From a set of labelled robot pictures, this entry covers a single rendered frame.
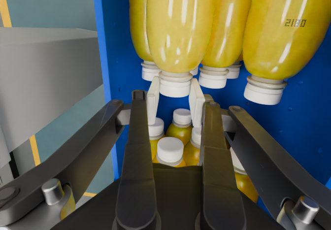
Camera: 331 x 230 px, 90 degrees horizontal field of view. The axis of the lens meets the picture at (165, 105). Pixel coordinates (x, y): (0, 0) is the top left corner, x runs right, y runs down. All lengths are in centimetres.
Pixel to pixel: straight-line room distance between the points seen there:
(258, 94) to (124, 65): 18
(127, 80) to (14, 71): 40
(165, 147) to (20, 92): 49
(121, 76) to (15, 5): 152
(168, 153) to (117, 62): 14
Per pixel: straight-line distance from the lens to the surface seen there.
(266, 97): 21
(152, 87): 17
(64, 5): 152
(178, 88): 19
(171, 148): 24
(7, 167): 239
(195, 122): 16
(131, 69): 28
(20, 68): 63
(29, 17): 168
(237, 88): 36
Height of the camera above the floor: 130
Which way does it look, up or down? 65 degrees down
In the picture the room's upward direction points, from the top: 173 degrees counter-clockwise
